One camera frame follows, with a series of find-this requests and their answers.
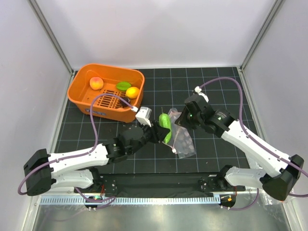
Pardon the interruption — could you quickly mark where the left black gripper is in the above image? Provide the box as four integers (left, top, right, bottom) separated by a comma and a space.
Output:
128, 118, 169, 155

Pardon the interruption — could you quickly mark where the long green toy vegetable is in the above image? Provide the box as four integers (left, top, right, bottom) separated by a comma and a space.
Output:
159, 110, 172, 144

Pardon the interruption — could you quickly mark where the pink dotted zip bag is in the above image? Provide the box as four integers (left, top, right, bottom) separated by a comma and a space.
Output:
163, 108, 196, 158

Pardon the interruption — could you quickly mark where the yellow orange toy fruit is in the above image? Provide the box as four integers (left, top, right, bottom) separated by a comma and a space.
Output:
126, 87, 140, 99

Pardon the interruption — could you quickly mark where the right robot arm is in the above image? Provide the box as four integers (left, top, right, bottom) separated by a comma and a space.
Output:
175, 94, 304, 201

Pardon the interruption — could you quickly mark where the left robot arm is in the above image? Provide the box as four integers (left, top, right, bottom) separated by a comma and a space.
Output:
18, 121, 170, 196

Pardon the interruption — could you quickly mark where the dark purple toy fruit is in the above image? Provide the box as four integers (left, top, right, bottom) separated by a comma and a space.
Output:
119, 97, 130, 108

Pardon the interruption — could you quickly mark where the small green toy vegetable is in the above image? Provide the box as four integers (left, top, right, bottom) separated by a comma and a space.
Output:
116, 81, 131, 91

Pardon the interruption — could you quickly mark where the black base bar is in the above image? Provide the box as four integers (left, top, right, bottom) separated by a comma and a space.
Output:
80, 173, 245, 198

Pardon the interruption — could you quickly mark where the peach toy fruit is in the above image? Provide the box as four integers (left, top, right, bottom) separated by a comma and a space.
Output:
90, 77, 104, 90

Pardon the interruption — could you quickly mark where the orange plastic basket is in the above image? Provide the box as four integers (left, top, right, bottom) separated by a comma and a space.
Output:
67, 64, 145, 123

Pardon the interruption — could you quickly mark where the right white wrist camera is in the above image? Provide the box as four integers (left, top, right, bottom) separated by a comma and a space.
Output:
194, 86, 209, 103

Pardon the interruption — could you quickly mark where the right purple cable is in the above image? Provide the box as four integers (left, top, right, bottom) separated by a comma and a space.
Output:
198, 77, 308, 211

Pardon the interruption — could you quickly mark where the white slotted cable duct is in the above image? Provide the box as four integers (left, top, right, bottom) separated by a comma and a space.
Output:
39, 195, 220, 206

